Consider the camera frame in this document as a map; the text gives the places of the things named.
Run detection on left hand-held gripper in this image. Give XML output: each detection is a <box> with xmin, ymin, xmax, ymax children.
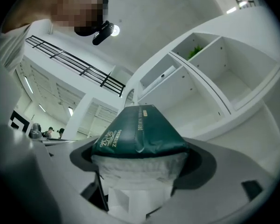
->
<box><xmin>8</xmin><ymin>109</ymin><xmax>73</xmax><ymax>147</ymax></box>

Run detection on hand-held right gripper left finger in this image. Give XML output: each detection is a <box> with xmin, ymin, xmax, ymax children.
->
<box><xmin>46</xmin><ymin>136</ymin><xmax>110</xmax><ymax>212</ymax></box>

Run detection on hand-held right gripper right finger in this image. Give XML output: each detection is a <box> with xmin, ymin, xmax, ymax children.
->
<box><xmin>147</xmin><ymin>136</ymin><xmax>275</xmax><ymax>219</ymax></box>

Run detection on dark green tissues pack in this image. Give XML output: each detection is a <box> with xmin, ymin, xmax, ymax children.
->
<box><xmin>90</xmin><ymin>104</ymin><xmax>190</xmax><ymax>191</ymax></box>

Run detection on white wall shelf unit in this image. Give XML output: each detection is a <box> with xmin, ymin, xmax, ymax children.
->
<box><xmin>122</xmin><ymin>6</ymin><xmax>280</xmax><ymax>142</ymax></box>

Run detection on black metal railing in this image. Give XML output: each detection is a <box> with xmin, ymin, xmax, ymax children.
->
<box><xmin>25</xmin><ymin>35</ymin><xmax>126</xmax><ymax>98</ymax></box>

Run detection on person's white shirt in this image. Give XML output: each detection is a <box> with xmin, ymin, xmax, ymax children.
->
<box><xmin>0</xmin><ymin>19</ymin><xmax>54</xmax><ymax>75</ymax></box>

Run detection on white projector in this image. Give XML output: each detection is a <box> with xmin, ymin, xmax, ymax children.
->
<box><xmin>143</xmin><ymin>65</ymin><xmax>176</xmax><ymax>91</ymax></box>

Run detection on green plant in white pot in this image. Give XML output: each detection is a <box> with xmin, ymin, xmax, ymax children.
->
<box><xmin>187</xmin><ymin>45</ymin><xmax>204</xmax><ymax>60</ymax></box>

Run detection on round ceiling light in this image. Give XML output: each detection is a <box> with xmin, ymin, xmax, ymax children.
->
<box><xmin>111</xmin><ymin>24</ymin><xmax>121</xmax><ymax>37</ymax></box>

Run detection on person's head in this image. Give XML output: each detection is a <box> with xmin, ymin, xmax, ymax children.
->
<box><xmin>2</xmin><ymin>0</ymin><xmax>109</xmax><ymax>36</ymax></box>

